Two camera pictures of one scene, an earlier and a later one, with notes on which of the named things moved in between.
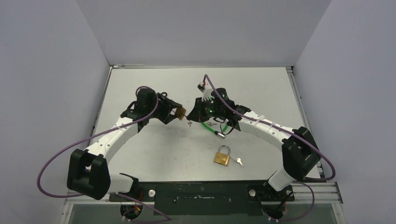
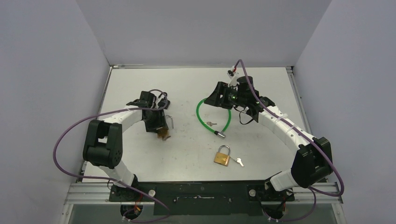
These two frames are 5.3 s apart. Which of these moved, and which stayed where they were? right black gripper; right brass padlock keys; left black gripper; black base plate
Moved: right black gripper; left black gripper
Stayed: right brass padlock keys; black base plate
